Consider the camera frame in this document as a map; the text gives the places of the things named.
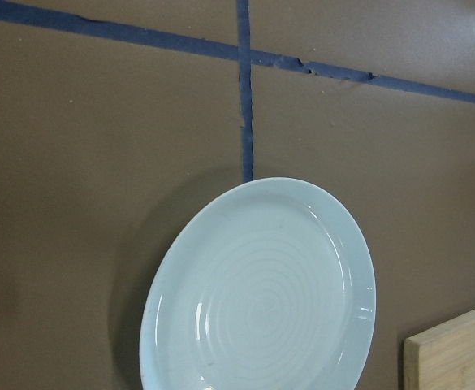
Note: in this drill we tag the bamboo cutting board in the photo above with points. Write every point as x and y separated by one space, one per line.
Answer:
442 357

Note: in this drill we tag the light blue plate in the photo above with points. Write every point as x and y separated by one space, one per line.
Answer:
270 286

